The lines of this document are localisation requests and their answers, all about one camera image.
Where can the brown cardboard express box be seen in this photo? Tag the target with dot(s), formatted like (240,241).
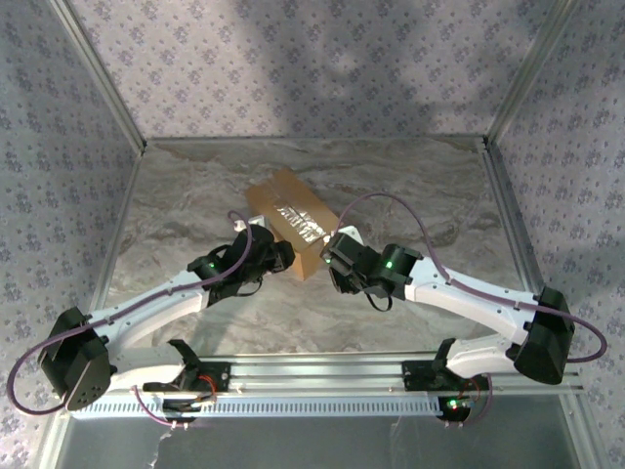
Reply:
(278,195)

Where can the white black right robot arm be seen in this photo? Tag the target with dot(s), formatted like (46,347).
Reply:
(464,303)

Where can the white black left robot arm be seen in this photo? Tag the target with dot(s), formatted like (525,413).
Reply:
(156,308)

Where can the clear shiny tape strip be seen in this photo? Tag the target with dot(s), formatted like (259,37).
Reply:
(300,220)

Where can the white torn film scrap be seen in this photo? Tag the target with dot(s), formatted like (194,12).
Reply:
(157,447)

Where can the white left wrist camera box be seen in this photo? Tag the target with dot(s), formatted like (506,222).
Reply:
(256,221)

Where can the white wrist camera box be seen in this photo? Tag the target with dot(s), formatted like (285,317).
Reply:
(349,232)
(256,221)

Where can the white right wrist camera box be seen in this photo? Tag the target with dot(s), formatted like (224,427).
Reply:
(349,232)

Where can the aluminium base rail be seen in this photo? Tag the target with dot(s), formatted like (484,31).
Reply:
(317,371)

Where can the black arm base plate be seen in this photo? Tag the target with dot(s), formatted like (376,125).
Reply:
(415,376)
(220,376)

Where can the aluminium floor rail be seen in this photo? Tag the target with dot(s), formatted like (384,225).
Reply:
(114,234)
(517,234)

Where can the aluminium frame post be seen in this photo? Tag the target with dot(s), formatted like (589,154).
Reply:
(99,73)
(532,73)

